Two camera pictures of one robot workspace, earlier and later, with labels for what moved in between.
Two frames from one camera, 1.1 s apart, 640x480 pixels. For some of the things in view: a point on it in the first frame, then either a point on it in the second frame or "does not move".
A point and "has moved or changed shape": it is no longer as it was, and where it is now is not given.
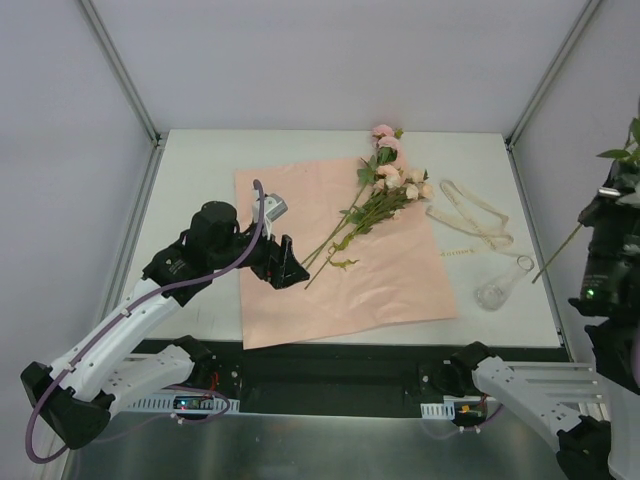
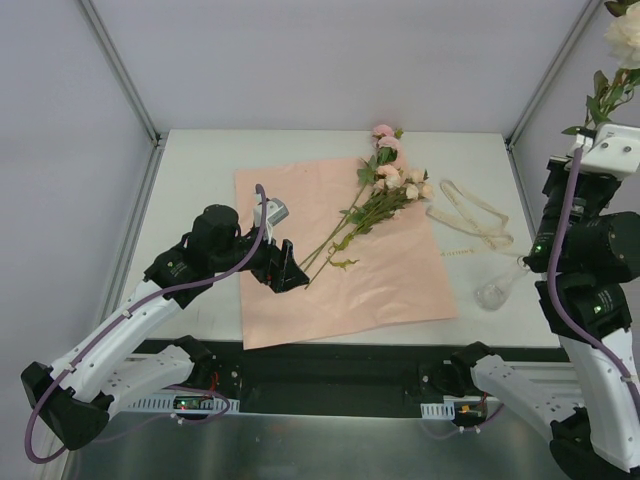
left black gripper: x=275 y=261 does not move
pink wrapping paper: x=390 y=274 does not move
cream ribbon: x=477 y=220 does not move
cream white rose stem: x=633 y=155 has moved or changed shape
